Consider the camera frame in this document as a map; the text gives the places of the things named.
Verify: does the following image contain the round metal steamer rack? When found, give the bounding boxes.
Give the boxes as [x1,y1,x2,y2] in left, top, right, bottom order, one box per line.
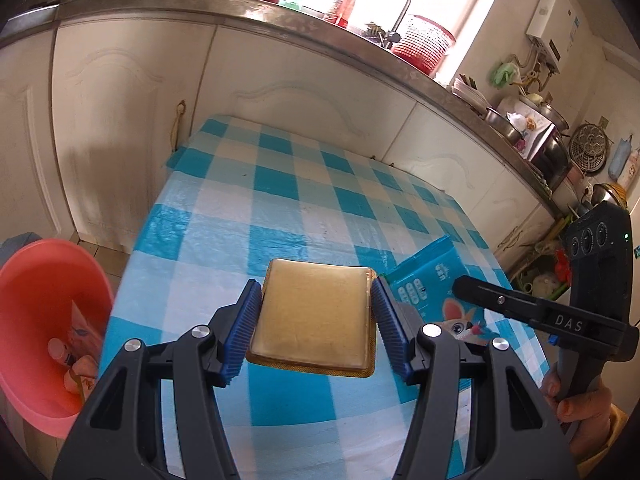
[570,122,612,173]

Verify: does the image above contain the floral print packet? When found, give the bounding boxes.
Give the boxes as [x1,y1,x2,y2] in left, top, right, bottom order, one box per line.
[500,97,558,153]

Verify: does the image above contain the steel faucet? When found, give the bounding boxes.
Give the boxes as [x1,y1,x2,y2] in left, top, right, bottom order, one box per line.
[382,0,416,51]

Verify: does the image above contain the steel-edged kitchen countertop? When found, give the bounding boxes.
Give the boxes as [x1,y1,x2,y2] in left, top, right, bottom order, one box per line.
[0,0,568,221]

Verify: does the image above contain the white water heater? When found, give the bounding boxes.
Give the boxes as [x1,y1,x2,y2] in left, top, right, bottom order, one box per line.
[525,0,583,68]

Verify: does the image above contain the pink plastic bin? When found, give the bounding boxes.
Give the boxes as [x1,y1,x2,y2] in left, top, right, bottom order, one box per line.
[0,239,117,438]

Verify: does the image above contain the row of cream cabinet doors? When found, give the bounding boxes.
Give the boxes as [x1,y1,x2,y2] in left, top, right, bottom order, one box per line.
[0,10,561,281]

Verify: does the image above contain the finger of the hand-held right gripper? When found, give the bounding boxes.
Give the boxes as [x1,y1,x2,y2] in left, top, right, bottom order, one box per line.
[452,275,551,333]

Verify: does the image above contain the stacked steel pots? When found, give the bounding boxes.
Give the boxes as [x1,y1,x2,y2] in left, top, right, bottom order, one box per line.
[530,102,573,176]

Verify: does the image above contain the red bottle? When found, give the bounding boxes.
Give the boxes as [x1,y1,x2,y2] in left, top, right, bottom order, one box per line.
[322,0,358,28]

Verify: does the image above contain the green cloth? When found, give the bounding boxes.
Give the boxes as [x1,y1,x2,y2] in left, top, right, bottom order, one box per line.
[489,60,521,88]

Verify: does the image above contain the blue white checked tablecloth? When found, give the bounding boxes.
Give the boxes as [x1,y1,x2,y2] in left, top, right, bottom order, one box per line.
[97,114,551,480]

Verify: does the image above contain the white orange bottle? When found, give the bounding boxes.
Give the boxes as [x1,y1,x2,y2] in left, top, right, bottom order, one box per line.
[617,147,640,191]

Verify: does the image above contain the small white blue-label bottle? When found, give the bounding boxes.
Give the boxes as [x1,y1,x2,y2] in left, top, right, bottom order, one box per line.
[47,337,76,367]

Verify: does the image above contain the steel basin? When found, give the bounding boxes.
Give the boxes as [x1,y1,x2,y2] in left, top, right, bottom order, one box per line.
[482,107,526,143]

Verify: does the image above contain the stack of white plates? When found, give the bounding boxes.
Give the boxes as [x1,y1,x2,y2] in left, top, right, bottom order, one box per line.
[450,74,488,111]

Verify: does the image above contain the blue cartoon wipes packet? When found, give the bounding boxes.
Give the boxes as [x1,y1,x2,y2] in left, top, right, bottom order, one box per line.
[380,234,488,346]

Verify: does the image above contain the tan foil packet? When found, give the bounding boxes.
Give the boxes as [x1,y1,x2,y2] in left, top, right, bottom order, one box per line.
[245,258,378,378]

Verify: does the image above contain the brass cabinet handle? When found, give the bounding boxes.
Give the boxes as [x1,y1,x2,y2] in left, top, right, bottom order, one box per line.
[495,225,526,251]
[170,100,187,153]

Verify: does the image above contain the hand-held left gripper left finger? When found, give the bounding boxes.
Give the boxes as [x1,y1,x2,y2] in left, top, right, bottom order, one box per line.
[54,279,264,480]

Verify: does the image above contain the person's right hand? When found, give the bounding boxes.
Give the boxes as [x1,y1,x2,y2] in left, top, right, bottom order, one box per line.
[540,366,616,458]

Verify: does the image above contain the beige cloth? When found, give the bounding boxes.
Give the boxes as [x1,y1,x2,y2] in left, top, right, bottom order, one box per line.
[62,355,101,403]

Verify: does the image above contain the green dish rack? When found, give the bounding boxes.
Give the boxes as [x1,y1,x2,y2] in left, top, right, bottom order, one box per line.
[515,240,571,301]

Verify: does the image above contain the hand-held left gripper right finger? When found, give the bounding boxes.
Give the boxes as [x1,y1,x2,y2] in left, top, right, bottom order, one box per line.
[371,276,581,480]

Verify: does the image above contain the beige wipes packet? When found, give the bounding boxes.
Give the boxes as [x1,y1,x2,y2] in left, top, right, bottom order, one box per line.
[70,300,108,361]

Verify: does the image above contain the pale blue bottle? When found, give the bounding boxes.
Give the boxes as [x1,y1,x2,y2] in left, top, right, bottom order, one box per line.
[607,137,633,181]

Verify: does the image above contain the red plastic basket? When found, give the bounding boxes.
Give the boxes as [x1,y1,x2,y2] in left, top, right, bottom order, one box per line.
[391,14,457,77]

